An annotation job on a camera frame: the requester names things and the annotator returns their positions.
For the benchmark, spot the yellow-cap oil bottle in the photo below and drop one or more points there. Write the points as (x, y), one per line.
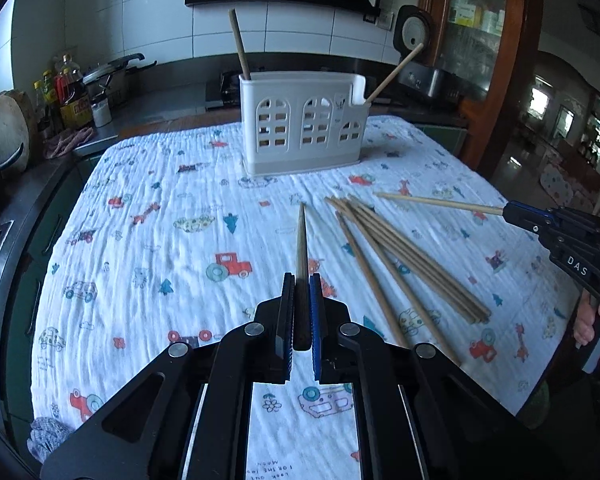
(48, 92)

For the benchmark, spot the grey kitchen counter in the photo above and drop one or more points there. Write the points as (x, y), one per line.
(145, 110)

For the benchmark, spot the white wall socket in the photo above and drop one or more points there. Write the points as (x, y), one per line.
(385, 19)

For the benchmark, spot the steel pressure cooker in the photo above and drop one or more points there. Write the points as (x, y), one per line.
(110, 77)

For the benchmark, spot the wooden glass-door cabinet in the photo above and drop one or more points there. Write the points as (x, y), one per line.
(485, 110)

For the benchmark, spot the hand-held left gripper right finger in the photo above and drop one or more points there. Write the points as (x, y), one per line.
(316, 340)

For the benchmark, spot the tapered wooden chopstick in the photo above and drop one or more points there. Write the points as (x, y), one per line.
(430, 201)
(395, 72)
(302, 260)
(240, 45)

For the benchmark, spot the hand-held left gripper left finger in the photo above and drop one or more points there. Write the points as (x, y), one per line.
(286, 330)

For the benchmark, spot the pink dish cloth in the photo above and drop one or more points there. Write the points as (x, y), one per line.
(67, 142)

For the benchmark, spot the small white jar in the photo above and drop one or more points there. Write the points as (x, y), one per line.
(101, 115)

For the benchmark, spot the white cartoon-print tablecloth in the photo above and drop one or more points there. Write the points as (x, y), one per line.
(180, 220)

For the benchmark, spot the blue patterned cloth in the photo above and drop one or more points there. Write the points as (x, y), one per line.
(50, 437)

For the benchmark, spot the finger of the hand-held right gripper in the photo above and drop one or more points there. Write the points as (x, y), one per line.
(550, 234)
(530, 211)

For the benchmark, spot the green base cabinet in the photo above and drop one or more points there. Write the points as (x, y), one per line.
(445, 140)
(35, 285)

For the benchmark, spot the small clear bottle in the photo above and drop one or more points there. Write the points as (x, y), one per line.
(39, 105)

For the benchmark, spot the white plastic utensil holder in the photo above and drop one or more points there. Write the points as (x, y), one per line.
(300, 160)

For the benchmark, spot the black gas stove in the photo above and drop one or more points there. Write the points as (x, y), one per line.
(225, 91)

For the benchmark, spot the black rice cooker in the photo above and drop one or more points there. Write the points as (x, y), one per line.
(420, 77)

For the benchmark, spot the round wooden chopping board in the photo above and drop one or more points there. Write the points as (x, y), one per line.
(5, 130)

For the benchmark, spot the person's right hand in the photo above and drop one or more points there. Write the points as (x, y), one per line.
(584, 322)

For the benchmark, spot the bundle of wooden chopsticks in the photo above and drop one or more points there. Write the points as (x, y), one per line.
(405, 256)

